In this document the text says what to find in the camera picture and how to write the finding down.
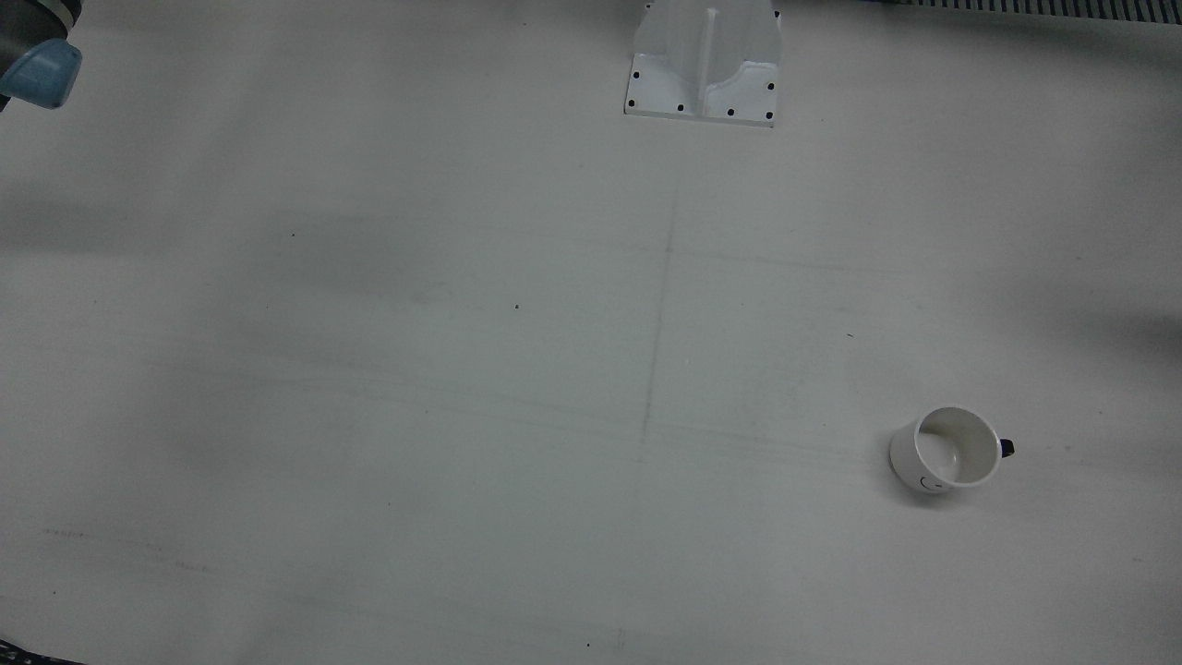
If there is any white metal mounting bracket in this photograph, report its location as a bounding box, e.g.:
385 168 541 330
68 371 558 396
624 0 784 127

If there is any black ribbed strip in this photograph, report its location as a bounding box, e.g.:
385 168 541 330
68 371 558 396
891 0 1182 19

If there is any white ceramic cup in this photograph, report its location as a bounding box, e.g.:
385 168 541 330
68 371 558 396
889 406 1017 495

